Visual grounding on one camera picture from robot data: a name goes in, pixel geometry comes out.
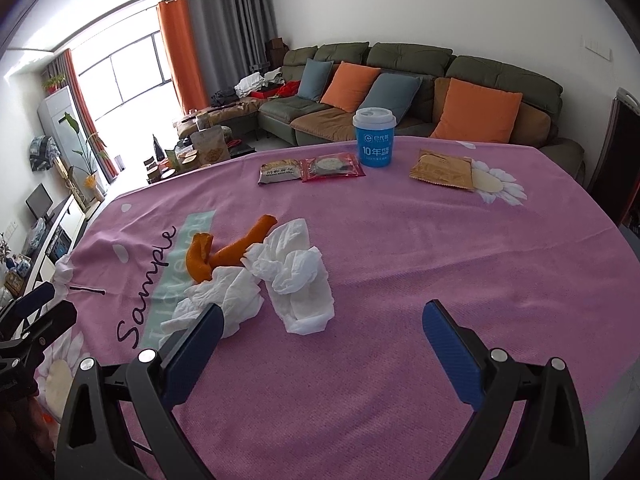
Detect orange and grey curtain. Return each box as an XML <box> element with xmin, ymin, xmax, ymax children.
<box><xmin>47</xmin><ymin>49</ymin><xmax>108</xmax><ymax>181</ymax></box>

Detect large crumpled white tissue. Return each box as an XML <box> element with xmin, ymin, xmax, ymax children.
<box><xmin>241</xmin><ymin>217</ymin><xmax>335</xmax><ymax>336</ymax></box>

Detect pink floral blanket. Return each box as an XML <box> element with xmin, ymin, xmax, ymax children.
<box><xmin>37</xmin><ymin>135</ymin><xmax>640</xmax><ymax>480</ymax></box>

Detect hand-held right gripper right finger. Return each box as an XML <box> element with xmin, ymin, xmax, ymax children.
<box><xmin>421</xmin><ymin>300</ymin><xmax>591</xmax><ymax>480</ymax></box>

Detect dark upright panel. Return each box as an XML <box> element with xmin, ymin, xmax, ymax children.
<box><xmin>587</xmin><ymin>87</ymin><xmax>640</xmax><ymax>231</ymax></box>

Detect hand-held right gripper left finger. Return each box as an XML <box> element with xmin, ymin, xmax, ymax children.
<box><xmin>55</xmin><ymin>304</ymin><xmax>226</xmax><ymax>480</ymax></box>

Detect curled orange peel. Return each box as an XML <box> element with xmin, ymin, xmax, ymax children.
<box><xmin>185</xmin><ymin>232</ymin><xmax>216</xmax><ymax>285</ymax></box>

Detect white standing air conditioner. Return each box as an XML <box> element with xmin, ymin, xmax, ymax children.
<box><xmin>37</xmin><ymin>85</ymin><xmax>83</xmax><ymax>171</ymax></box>

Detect green sectional sofa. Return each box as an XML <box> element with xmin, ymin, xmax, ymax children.
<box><xmin>175</xmin><ymin>41</ymin><xmax>586</xmax><ymax>186</ymax></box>

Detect pile of red clothes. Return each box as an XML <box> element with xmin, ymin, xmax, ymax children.
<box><xmin>252</xmin><ymin>81</ymin><xmax>302</xmax><ymax>100</ymax></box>

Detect small white tissue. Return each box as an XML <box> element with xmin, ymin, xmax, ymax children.
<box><xmin>159</xmin><ymin>266</ymin><xmax>265</xmax><ymax>348</ymax></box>

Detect large window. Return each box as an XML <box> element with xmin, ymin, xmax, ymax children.
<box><xmin>70</xmin><ymin>32</ymin><xmax>178</xmax><ymax>126</ymax></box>

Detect paper snack bag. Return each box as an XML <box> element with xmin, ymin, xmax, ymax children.
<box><xmin>190</xmin><ymin>127</ymin><xmax>228</xmax><ymax>166</ymax></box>

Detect fan under blue cover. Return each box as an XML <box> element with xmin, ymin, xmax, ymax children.
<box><xmin>29</xmin><ymin>135</ymin><xmax>60</xmax><ymax>173</ymax></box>

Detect wall switches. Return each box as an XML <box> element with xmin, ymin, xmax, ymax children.
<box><xmin>582</xmin><ymin>35</ymin><xmax>613</xmax><ymax>61</ymax></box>

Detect blue paper cup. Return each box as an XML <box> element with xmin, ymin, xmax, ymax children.
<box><xmin>352</xmin><ymin>106</ymin><xmax>398</xmax><ymax>168</ymax></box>

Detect long orange peel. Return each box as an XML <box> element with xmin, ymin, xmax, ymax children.
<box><xmin>207</xmin><ymin>214</ymin><xmax>277</xmax><ymax>268</ymax></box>

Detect flat brown snack wrapper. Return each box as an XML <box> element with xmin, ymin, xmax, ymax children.
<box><xmin>408</xmin><ymin>149</ymin><xmax>475</xmax><ymax>192</ymax></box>

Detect plastic wrapped bundle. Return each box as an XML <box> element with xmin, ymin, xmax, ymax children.
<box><xmin>25</xmin><ymin>220</ymin><xmax>48</xmax><ymax>256</ymax></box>

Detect orange cushion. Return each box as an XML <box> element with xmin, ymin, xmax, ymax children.
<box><xmin>429</xmin><ymin>77</ymin><xmax>523</xmax><ymax>145</ymax></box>
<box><xmin>320</xmin><ymin>61</ymin><xmax>382</xmax><ymax>113</ymax></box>

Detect dark stacked boxes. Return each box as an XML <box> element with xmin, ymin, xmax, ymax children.
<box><xmin>265</xmin><ymin>37</ymin><xmax>291</xmax><ymax>68</ymax></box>

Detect red snack packet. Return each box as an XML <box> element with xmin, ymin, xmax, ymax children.
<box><xmin>300</xmin><ymin>152</ymin><xmax>367</xmax><ymax>183</ymax></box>

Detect pile of white clothes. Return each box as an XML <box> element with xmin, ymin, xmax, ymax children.
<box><xmin>235</xmin><ymin>67</ymin><xmax>285</xmax><ymax>98</ymax></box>

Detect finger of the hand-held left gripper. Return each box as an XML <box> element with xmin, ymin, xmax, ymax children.
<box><xmin>0</xmin><ymin>301</ymin><xmax>78</xmax><ymax>356</ymax></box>
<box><xmin>0</xmin><ymin>281</ymin><xmax>56</xmax><ymax>331</ymax></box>

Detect blue cushion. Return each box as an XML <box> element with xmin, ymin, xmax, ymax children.
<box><xmin>296</xmin><ymin>58</ymin><xmax>335</xmax><ymax>102</ymax></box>
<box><xmin>367</xmin><ymin>72</ymin><xmax>423</xmax><ymax>125</ymax></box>

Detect grey snack packet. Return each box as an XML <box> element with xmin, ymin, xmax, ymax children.
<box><xmin>257</xmin><ymin>159</ymin><xmax>305</xmax><ymax>186</ymax></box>

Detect tall green leafy plant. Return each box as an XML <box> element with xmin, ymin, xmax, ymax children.
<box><xmin>59</xmin><ymin>112</ymin><xmax>108</xmax><ymax>196</ymax></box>

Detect white and black cabinet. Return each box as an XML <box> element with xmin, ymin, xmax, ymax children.
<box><xmin>0</xmin><ymin>195</ymin><xmax>88</xmax><ymax>311</ymax></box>

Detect cluster of food jars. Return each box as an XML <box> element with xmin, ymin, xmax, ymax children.
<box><xmin>144</xmin><ymin>145</ymin><xmax>201</xmax><ymax>183</ymax></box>

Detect black monitor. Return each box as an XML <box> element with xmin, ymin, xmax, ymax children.
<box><xmin>25</xmin><ymin>183</ymin><xmax>55</xmax><ymax>221</ymax></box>

